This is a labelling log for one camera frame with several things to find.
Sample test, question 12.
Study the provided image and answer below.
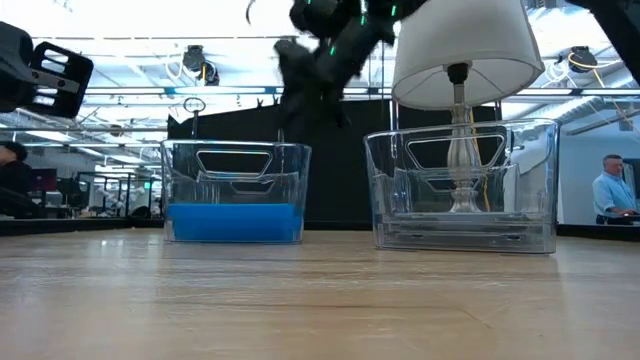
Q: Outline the black ceiling device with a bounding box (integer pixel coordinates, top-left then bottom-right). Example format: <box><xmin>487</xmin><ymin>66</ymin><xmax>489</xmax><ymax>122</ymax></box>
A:
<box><xmin>568</xmin><ymin>45</ymin><xmax>600</xmax><ymax>75</ymax></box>
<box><xmin>181</xmin><ymin>44</ymin><xmax>222</xmax><ymax>87</ymax></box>

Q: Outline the white shade table lamp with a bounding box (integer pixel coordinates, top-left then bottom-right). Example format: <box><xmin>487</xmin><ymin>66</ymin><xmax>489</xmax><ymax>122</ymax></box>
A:
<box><xmin>390</xmin><ymin>0</ymin><xmax>547</xmax><ymax>215</ymax></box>

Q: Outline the metal ring stand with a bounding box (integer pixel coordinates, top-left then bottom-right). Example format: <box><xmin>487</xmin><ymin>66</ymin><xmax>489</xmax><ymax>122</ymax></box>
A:
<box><xmin>182</xmin><ymin>96</ymin><xmax>207</xmax><ymax>143</ymax></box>

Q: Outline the black workstation frame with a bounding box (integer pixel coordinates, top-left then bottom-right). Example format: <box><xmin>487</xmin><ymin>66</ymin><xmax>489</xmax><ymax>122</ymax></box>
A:
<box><xmin>74</xmin><ymin>170</ymin><xmax>165</xmax><ymax>220</ymax></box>

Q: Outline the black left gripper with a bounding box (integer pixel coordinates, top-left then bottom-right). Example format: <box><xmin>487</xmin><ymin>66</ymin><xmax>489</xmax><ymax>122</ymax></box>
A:
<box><xmin>0</xmin><ymin>21</ymin><xmax>95</xmax><ymax>119</ymax></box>

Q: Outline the clear jewel case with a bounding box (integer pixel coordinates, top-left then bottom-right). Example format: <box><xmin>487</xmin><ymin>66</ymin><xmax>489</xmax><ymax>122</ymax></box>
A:
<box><xmin>378</xmin><ymin>235</ymin><xmax>557</xmax><ymax>252</ymax></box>
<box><xmin>378</xmin><ymin>222</ymin><xmax>557</xmax><ymax>238</ymax></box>
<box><xmin>378</xmin><ymin>211</ymin><xmax>557</xmax><ymax>226</ymax></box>

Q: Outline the dark red monitor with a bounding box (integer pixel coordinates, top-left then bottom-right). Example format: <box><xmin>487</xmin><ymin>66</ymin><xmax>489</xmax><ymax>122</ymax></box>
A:
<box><xmin>32</xmin><ymin>168</ymin><xmax>58</xmax><ymax>193</ymax></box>

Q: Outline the clear plastic bin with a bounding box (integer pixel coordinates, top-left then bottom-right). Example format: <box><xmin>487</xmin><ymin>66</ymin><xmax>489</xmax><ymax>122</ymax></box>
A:
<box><xmin>362</xmin><ymin>118</ymin><xmax>561</xmax><ymax>256</ymax></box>
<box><xmin>160</xmin><ymin>139</ymin><xmax>313</xmax><ymax>246</ymax></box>

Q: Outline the yellow cable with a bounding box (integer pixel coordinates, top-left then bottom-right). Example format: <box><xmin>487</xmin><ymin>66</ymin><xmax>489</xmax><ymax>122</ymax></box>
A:
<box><xmin>466</xmin><ymin>106</ymin><xmax>494</xmax><ymax>214</ymax></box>

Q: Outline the person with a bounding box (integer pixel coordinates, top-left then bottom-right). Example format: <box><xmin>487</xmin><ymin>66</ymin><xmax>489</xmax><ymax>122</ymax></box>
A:
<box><xmin>591</xmin><ymin>153</ymin><xmax>640</xmax><ymax>227</ymax></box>
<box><xmin>0</xmin><ymin>140</ymin><xmax>37</xmax><ymax>220</ymax></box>

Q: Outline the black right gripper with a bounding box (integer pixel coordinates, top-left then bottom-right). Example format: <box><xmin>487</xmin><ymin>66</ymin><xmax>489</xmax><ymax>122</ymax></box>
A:
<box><xmin>273</xmin><ymin>28</ymin><xmax>362</xmax><ymax>129</ymax></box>

